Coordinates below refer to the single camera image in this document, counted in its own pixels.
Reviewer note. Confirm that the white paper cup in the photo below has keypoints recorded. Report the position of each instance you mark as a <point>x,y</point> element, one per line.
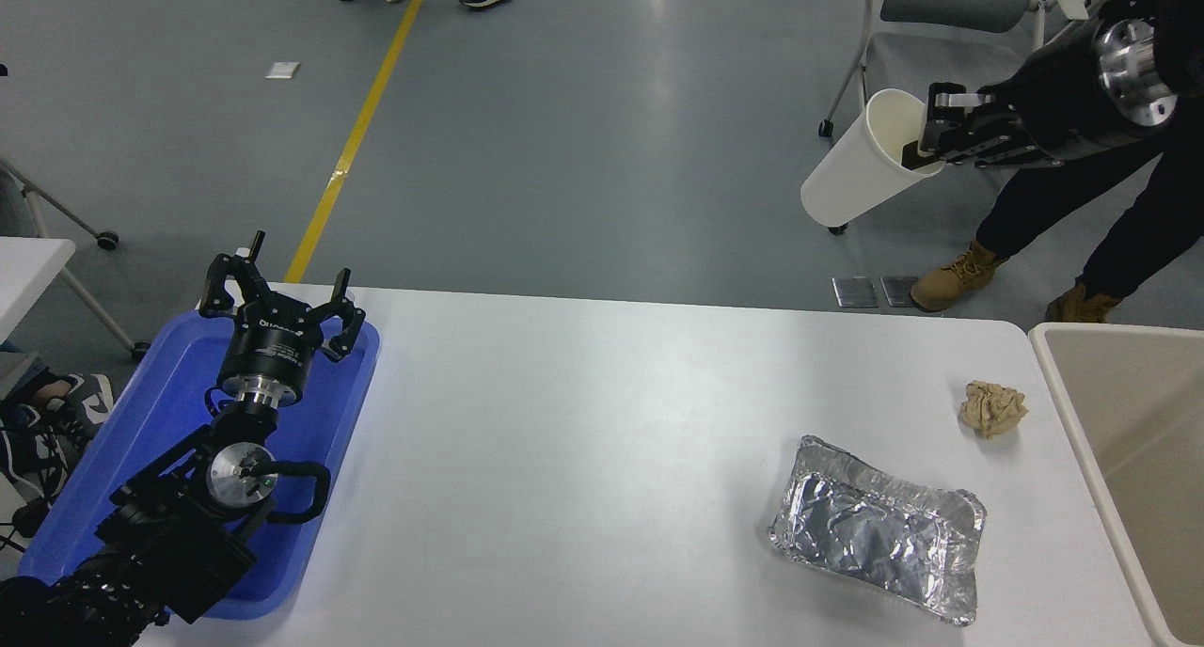
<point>851,177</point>

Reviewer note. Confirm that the crumpled tan paper ball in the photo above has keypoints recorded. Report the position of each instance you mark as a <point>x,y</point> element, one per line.
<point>993,408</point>

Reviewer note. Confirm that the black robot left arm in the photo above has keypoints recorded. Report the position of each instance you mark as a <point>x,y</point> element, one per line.
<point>160,539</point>

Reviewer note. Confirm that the silver floor plate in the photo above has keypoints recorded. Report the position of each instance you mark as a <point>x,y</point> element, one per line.
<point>898,290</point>
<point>854,291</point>

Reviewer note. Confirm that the white leg with caster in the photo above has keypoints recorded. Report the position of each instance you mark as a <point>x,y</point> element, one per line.
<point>66,213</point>

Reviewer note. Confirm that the seated person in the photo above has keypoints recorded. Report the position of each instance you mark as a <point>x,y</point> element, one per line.
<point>85,398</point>

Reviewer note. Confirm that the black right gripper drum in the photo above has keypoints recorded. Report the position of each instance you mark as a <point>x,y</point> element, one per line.
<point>1063,102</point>

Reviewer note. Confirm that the crumpled silver foil tray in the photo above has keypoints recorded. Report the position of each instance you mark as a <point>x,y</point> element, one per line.
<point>865,534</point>

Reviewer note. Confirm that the white side table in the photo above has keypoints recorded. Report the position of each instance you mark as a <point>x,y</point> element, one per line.
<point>28,271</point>

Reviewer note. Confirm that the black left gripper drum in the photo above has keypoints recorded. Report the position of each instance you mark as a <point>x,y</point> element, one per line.
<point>268,351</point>

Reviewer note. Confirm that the large pale bin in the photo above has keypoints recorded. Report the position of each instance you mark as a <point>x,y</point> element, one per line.
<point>1148,440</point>

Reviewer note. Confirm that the blue plastic tray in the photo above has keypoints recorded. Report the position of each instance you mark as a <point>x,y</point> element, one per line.
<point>141,421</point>

